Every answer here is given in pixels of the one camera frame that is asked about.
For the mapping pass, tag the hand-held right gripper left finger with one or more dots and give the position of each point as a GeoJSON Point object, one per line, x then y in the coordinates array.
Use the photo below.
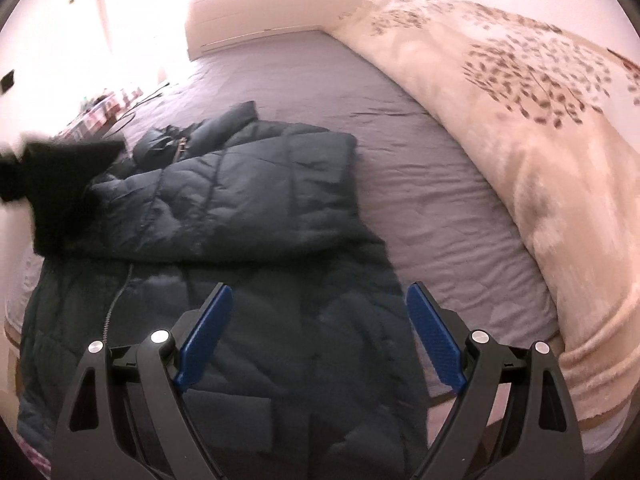
{"type": "Point", "coordinates": [205, 330]}

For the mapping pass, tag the dark green puffer jacket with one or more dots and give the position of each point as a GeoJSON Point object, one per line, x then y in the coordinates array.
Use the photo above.
{"type": "Point", "coordinates": [250, 190]}

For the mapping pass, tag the white headboard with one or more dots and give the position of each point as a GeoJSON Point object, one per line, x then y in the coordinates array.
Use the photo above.
{"type": "Point", "coordinates": [250, 15]}

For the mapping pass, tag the black wall switch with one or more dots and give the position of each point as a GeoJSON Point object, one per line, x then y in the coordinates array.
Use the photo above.
{"type": "Point", "coordinates": [6, 83]}

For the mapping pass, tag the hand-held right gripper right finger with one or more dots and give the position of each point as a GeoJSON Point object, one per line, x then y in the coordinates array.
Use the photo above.
{"type": "Point", "coordinates": [432, 335]}

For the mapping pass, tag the cluttered bedside table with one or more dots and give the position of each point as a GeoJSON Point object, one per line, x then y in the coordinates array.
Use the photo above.
{"type": "Point", "coordinates": [95, 116]}

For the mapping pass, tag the bed with grey sheet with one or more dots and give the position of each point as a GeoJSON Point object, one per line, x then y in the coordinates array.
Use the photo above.
{"type": "Point", "coordinates": [400, 185]}

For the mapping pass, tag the cream floral blanket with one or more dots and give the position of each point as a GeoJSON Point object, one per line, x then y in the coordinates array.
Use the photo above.
{"type": "Point", "coordinates": [530, 185]}

